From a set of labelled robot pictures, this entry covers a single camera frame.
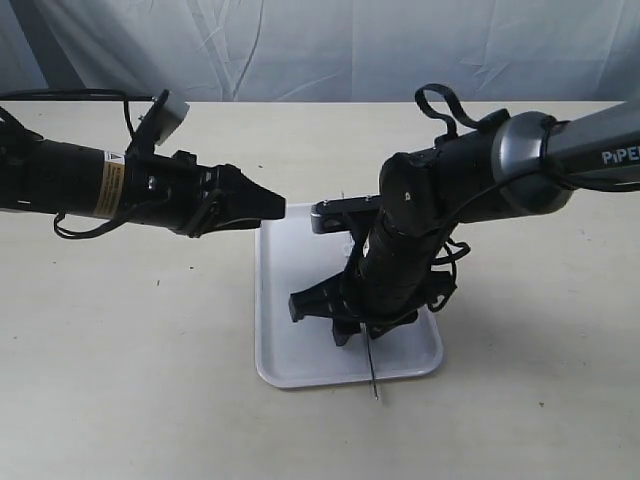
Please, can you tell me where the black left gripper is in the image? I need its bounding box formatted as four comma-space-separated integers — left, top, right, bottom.
118, 151, 286, 238

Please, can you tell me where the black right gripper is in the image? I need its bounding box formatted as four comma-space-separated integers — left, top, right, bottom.
288, 270, 456, 347

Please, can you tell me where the thin metal skewer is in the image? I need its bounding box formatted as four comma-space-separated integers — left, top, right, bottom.
339, 189, 384, 402

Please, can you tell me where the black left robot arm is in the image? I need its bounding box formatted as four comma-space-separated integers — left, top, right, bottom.
1, 111, 286, 240

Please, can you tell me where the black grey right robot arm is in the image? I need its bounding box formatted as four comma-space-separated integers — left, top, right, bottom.
288, 101, 639, 346

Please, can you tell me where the white rectangular plastic tray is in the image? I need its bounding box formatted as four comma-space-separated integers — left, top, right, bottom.
255, 204, 444, 389

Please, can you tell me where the grey fabric backdrop curtain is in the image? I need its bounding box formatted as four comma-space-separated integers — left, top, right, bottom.
1, 1, 639, 102

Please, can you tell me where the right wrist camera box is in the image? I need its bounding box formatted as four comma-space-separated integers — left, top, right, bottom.
310, 195, 381, 235

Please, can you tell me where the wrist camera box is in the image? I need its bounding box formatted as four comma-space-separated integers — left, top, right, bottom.
151, 89, 190, 146
310, 195, 381, 235

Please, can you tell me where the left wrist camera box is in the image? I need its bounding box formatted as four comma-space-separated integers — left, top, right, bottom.
151, 89, 190, 146

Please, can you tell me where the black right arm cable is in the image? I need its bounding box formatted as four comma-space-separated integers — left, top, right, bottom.
414, 83, 640, 314

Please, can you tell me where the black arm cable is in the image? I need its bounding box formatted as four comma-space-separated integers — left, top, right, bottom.
414, 83, 640, 314
0, 88, 221, 240

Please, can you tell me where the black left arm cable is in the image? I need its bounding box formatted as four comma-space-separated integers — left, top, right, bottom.
0, 88, 221, 240

